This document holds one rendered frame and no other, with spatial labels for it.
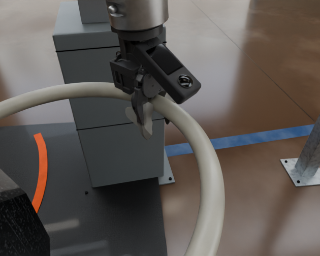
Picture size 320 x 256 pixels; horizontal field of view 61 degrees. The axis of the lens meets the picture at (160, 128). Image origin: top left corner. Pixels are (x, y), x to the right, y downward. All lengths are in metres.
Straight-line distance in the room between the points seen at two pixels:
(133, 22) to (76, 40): 0.65
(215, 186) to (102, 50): 0.79
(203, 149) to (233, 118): 1.63
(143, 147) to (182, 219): 0.40
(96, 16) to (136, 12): 0.70
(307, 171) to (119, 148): 1.04
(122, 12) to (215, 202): 0.27
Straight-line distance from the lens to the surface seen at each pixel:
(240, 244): 1.39
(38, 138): 1.91
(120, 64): 0.47
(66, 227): 1.43
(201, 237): 0.31
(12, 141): 1.97
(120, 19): 0.41
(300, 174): 1.73
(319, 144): 1.58
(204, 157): 0.38
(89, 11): 1.09
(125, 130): 1.26
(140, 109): 0.46
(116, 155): 1.36
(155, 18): 0.40
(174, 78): 0.41
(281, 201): 1.59
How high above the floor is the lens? 1.20
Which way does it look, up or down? 40 degrees down
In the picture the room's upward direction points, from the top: straight up
